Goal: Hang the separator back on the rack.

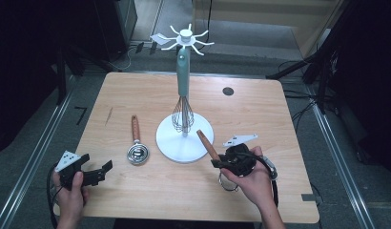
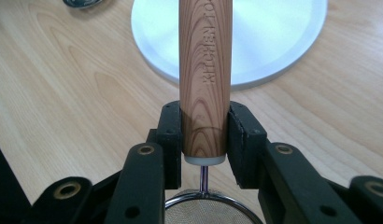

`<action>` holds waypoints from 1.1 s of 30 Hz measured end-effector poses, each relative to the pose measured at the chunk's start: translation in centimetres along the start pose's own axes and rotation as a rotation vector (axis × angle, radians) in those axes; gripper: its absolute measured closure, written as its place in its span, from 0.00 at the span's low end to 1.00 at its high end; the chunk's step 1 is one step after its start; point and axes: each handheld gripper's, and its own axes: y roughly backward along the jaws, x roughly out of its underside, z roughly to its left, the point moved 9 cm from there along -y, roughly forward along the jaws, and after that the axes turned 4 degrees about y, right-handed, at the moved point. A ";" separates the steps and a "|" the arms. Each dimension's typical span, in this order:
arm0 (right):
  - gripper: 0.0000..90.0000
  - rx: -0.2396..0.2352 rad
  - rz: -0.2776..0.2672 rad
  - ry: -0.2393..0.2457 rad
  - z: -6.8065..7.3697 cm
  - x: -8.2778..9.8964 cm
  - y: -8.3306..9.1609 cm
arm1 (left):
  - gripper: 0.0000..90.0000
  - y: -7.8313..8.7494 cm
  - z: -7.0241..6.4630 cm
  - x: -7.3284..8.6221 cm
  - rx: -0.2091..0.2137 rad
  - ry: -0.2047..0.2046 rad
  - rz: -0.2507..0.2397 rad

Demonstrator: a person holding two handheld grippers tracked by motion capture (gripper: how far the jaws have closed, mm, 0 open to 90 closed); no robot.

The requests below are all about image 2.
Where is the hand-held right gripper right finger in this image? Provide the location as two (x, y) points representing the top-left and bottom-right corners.
(226, 100), (269, 190)

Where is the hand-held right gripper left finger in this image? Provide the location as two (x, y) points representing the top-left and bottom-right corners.
(146, 100), (183, 190)

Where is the wooden-handled mesh strainer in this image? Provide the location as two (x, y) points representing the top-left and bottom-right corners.
(163, 0), (264, 224)

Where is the white utensil rack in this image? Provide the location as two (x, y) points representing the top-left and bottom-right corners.
(130, 0), (329, 91)

